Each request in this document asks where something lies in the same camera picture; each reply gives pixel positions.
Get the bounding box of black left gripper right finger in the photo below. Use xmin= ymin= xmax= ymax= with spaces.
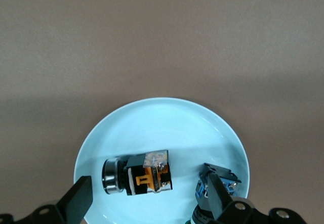
xmin=206 ymin=173 xmax=307 ymax=224

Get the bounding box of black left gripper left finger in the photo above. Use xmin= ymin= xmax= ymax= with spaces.
xmin=0 ymin=175 xmax=93 ymax=224

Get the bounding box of orange push-button switch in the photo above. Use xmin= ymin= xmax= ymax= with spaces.
xmin=101 ymin=149 xmax=174 ymax=196

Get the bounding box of light blue round plate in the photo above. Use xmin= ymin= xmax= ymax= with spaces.
xmin=73 ymin=97 xmax=250 ymax=224

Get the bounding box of green push-button switch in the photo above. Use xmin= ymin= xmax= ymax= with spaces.
xmin=184 ymin=162 xmax=241 ymax=224

